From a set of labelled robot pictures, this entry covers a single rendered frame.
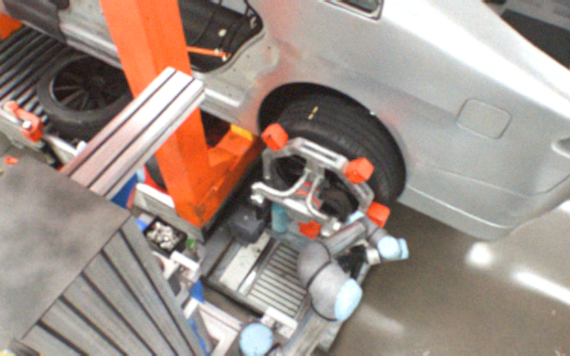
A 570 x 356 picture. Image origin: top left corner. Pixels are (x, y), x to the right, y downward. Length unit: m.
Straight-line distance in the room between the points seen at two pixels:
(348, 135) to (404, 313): 1.31
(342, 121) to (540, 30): 1.60
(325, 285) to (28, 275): 0.86
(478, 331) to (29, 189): 2.60
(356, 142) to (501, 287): 1.56
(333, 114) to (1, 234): 1.49
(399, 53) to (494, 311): 1.86
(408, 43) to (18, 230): 1.32
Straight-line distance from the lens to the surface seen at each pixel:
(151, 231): 2.55
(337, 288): 1.46
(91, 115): 3.17
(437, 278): 3.12
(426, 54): 1.75
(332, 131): 2.04
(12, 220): 0.94
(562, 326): 3.32
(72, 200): 0.92
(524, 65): 1.75
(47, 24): 3.23
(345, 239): 1.67
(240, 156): 2.57
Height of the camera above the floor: 2.76
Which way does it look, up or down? 57 degrees down
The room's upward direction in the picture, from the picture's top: 4 degrees clockwise
